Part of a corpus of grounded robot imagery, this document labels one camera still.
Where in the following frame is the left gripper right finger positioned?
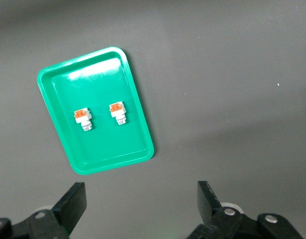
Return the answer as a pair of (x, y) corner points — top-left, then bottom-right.
(186, 180), (303, 239)

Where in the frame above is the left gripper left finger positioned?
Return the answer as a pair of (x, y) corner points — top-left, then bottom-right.
(0, 182), (87, 239)

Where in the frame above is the white orange push button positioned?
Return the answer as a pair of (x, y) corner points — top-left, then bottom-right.
(109, 101), (128, 126)
(73, 107), (93, 132)

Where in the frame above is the green plastic tray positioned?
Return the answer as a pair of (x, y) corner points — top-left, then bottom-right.
(36, 46), (155, 176)

